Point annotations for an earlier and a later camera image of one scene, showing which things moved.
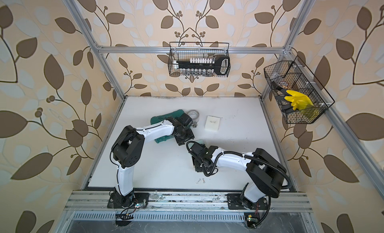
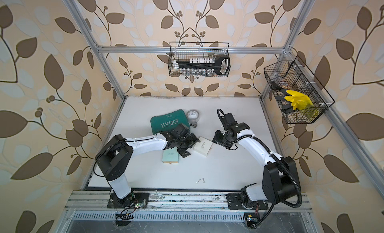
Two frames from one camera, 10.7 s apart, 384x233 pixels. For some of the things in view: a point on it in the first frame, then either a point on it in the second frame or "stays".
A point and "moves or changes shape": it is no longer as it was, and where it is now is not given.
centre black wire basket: [199, 59] stays
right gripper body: [201, 161] to [222, 138]
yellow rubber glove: [299, 101] stays
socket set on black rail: [220, 64] stays
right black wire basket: [301, 98] stays
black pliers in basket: [287, 108] stays
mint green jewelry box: [200, 141] moves or changes shape
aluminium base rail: [97, 201] stays
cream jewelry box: [212, 123] moves or changes shape
